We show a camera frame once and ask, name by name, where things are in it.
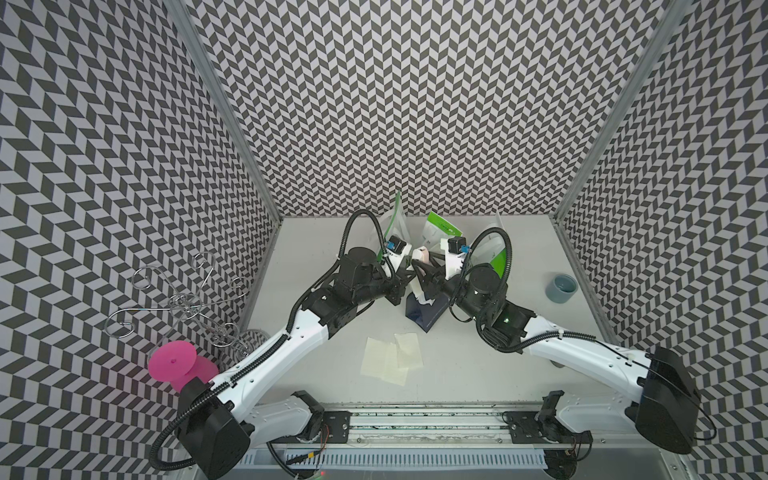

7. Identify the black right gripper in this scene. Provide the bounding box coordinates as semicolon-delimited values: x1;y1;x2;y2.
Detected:
410;251;487;323

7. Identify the navy and cream tote bag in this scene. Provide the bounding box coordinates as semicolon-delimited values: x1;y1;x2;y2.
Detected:
405;288;449;333

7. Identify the pink stapler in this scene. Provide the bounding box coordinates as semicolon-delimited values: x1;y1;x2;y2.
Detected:
412;246;431;267

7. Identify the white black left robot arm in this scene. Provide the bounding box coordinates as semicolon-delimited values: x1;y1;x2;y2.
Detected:
148;209;412;479

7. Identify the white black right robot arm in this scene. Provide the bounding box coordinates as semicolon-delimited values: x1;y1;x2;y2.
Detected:
410;226;717;454

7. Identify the green white tea bag middle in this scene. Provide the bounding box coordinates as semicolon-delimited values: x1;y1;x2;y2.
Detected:
419;211;464;254

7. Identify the green white tea bag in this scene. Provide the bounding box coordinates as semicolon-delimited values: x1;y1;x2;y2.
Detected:
419;211;464;254
471;233;506;277
372;189;413;270

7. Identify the green white tea bag left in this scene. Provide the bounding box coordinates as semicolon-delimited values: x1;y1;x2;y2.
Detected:
372;189;413;270

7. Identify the green white tea bag right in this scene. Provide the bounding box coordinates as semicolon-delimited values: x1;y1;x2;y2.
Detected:
471;233;506;277

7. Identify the blue-grey ceramic cup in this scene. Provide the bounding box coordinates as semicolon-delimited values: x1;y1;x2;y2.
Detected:
545;274;579;304

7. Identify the pink plastic disc spool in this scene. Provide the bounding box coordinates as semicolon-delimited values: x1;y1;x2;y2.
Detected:
148;340;219;392

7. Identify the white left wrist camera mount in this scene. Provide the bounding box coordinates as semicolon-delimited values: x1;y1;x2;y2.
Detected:
384;235;412;275

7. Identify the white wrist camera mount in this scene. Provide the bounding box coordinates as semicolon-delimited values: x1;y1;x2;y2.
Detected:
440;236;469;280
384;235;412;275

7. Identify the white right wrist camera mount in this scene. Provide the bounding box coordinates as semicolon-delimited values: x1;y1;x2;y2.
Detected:
440;236;469;280

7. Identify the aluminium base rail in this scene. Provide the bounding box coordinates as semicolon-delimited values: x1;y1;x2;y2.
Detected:
228;403;695;479

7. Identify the silver wire rack stand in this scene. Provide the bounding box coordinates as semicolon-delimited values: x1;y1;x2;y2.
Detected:
102;251;249;359

